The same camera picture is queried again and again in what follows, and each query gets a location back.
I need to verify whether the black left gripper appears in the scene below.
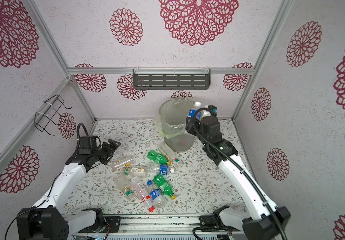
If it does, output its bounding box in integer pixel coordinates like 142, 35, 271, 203
92, 138, 120, 165

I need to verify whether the clear bottle blue label white cap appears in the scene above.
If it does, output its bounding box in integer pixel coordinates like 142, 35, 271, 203
187, 102, 211, 121

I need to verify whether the blue pink Fiji bottle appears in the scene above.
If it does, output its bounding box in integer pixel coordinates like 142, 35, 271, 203
174, 135, 190, 148

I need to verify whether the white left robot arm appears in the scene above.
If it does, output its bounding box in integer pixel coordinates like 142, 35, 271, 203
16, 136, 121, 240

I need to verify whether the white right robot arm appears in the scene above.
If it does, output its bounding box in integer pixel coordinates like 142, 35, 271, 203
184, 102, 291, 240

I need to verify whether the silver mesh waste bin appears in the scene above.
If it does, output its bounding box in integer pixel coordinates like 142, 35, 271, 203
154, 98, 202, 152

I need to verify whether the green plastic bin liner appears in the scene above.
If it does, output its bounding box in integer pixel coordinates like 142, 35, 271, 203
154, 98, 195, 139

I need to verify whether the clear bottle white yellow label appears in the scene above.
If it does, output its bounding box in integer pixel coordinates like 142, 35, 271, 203
120, 166, 149, 178

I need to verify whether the clear bottle green cap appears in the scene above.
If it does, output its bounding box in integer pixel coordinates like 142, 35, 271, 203
114, 175, 134, 199

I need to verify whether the green bottle yellow cap upper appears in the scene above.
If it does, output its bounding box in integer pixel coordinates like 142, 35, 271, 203
147, 150, 171, 166

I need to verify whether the green bottle yellow cap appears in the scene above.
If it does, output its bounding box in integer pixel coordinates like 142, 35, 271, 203
147, 150, 171, 166
153, 174, 176, 200

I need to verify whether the crushed Pocari bottle blue label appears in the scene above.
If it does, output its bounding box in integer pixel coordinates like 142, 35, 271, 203
147, 162, 175, 177

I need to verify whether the clear bottle red cap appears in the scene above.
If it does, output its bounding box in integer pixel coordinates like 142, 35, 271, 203
130, 177, 155, 213

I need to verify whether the clear bottle green red label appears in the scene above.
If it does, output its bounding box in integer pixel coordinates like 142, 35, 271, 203
158, 142, 182, 168

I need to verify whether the green bottle yellow cap lower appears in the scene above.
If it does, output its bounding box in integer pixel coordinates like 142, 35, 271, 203
153, 174, 176, 200

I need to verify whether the dark grey wall shelf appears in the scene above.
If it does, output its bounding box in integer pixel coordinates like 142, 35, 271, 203
132, 69, 211, 90

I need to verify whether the black wire wall rack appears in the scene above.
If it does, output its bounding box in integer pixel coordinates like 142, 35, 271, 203
33, 94, 72, 136

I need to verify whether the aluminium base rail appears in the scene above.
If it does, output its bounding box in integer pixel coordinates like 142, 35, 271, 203
33, 212, 286, 236

